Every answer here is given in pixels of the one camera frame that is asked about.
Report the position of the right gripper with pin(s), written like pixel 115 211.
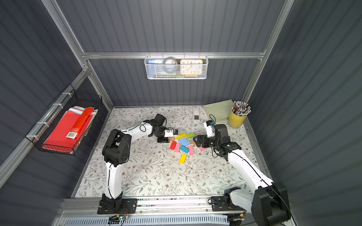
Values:
pixel 204 140

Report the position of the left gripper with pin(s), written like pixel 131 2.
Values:
pixel 163 139

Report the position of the red block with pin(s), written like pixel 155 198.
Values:
pixel 173 145

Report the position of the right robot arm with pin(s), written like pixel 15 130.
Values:
pixel 268 201

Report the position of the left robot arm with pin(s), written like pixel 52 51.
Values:
pixel 116 151

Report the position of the yellow pencil cup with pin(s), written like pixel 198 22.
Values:
pixel 236 119

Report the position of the yellow block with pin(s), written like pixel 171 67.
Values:
pixel 181 136
pixel 183 159

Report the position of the natural wood block lower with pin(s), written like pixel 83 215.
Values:
pixel 193 142

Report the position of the light blue block left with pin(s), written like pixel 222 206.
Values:
pixel 183 141

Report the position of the light blue block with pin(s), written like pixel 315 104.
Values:
pixel 183 141
pixel 188 143

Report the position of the pale green book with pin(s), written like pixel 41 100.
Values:
pixel 220 111

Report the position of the light blue block right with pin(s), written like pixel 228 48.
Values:
pixel 188 143

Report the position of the teal block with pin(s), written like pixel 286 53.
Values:
pixel 184 149

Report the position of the white remote control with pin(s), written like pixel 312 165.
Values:
pixel 196 113

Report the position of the yellow block front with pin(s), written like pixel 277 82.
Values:
pixel 183 159

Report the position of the orange alarm clock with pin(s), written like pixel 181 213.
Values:
pixel 191 67

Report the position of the red folders stack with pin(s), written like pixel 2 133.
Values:
pixel 72 127

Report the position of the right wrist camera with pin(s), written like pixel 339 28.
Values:
pixel 209 126

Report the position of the white wire wall basket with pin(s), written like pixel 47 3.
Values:
pixel 154 68

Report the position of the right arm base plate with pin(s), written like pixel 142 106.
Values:
pixel 220 203

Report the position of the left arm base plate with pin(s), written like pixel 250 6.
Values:
pixel 118 206

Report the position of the black wire side basket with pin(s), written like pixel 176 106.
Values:
pixel 47 123

